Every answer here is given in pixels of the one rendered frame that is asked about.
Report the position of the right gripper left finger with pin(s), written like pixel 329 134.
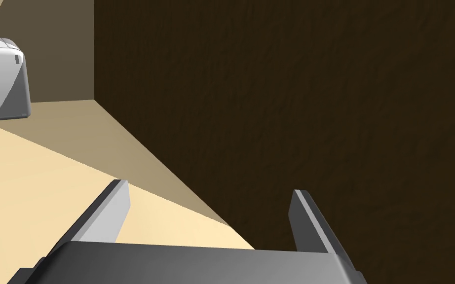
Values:
pixel 103 219

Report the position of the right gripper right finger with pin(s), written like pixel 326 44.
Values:
pixel 310 227

